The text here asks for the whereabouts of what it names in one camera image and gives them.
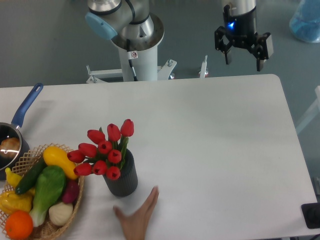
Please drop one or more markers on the yellow bell pepper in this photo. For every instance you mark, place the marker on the yellow bell pepper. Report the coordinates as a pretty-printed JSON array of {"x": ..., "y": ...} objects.
[{"x": 11, "y": 202}]

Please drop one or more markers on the dark grey ribbed vase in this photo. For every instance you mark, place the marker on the dark grey ribbed vase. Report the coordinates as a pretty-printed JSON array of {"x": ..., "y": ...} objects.
[{"x": 127, "y": 182}]

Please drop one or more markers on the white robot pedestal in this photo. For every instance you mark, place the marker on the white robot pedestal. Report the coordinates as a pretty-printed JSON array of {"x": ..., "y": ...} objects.
[{"x": 135, "y": 66}]

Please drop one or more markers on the woven wicker basket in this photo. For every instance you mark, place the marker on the woven wicker basket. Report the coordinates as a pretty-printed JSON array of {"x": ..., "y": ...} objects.
[{"x": 47, "y": 231}]

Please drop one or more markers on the dark green cucumber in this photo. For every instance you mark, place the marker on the dark green cucumber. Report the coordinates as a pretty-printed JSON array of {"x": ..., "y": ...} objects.
[{"x": 29, "y": 180}]

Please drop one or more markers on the blue-handled saucepan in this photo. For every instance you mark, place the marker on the blue-handled saucepan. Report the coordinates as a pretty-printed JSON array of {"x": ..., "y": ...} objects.
[{"x": 11, "y": 130}]

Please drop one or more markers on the bare human hand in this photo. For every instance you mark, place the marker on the bare human hand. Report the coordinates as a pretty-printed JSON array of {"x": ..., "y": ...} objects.
[{"x": 134, "y": 226}]

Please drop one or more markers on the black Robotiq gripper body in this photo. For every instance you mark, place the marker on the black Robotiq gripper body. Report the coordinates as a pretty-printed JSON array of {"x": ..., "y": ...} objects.
[{"x": 240, "y": 24}]

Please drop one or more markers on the orange fruit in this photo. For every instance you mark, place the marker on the orange fruit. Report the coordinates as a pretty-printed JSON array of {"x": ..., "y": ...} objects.
[{"x": 19, "y": 225}]

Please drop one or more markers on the yellow squash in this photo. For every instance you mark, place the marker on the yellow squash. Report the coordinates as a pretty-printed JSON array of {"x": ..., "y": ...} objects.
[{"x": 55, "y": 156}]

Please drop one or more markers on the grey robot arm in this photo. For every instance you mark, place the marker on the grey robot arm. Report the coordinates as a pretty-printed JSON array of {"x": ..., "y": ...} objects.
[{"x": 131, "y": 27}]

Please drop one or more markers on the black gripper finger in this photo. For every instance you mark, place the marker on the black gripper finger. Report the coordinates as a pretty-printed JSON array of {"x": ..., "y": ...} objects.
[
  {"x": 262, "y": 49},
  {"x": 223, "y": 39}
]

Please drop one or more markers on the yellow banana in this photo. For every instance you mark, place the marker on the yellow banana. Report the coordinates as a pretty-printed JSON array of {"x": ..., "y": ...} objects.
[{"x": 12, "y": 179}]

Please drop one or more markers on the purple radish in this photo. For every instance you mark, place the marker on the purple radish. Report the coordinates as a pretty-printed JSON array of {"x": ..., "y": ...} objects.
[{"x": 71, "y": 192}]

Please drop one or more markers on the white garlic bulb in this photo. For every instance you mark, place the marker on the white garlic bulb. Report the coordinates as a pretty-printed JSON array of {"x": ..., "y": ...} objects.
[{"x": 60, "y": 213}]

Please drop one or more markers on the red tulip bouquet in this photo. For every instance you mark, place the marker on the red tulip bouquet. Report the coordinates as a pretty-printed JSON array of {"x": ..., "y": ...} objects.
[{"x": 107, "y": 154}]

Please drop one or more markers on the bread roll in pan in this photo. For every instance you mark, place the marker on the bread roll in pan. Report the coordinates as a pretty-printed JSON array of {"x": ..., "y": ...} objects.
[{"x": 9, "y": 148}]

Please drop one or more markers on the green bok choy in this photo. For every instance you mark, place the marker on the green bok choy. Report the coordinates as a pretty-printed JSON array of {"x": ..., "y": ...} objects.
[{"x": 48, "y": 189}]

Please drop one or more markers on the white frame at right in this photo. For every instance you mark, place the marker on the white frame at right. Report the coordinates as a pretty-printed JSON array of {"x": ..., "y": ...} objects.
[{"x": 312, "y": 111}]

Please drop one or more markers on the black device at edge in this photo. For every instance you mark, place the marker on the black device at edge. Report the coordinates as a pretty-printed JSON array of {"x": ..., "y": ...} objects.
[{"x": 311, "y": 214}]

